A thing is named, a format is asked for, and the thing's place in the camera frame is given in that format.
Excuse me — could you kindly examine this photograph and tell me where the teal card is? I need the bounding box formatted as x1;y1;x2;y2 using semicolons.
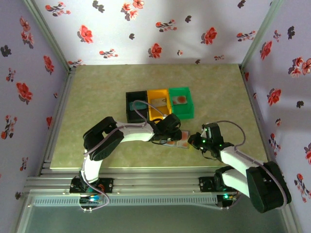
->
129;101;148;111

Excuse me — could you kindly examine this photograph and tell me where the aluminium table side rail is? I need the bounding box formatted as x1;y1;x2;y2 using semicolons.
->
240;67;279;162
37;67;77;177

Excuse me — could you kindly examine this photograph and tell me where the yellow plastic bin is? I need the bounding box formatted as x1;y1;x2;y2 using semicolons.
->
147;89;173;122

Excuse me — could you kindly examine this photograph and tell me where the grey leather card holder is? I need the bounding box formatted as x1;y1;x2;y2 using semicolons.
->
159;130;191;150

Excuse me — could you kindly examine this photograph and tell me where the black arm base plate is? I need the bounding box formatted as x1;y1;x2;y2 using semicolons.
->
198;176;243;194
69;178;115;194

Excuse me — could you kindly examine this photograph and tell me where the grey slotted cable duct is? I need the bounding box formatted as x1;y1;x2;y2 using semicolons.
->
33;195;218;207

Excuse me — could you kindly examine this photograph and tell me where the aluminium frame post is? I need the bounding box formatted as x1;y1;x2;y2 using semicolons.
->
239;0;284;71
23;0;73;72

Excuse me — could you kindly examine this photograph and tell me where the green plastic bin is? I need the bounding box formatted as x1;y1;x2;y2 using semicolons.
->
169;86;195;120

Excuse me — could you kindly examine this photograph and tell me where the white VIP card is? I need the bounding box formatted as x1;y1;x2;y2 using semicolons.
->
151;97;168;107

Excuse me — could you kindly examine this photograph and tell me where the aluminium lower frame rail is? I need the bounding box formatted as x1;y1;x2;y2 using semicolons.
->
11;191;35;233
278;193;304;233

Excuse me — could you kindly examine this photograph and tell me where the control circuit board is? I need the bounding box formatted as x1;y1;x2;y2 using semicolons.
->
79;193;104;204
217;193;238;202

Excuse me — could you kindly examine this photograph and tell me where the black plastic bin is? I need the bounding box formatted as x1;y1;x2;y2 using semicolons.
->
125;90;150;124

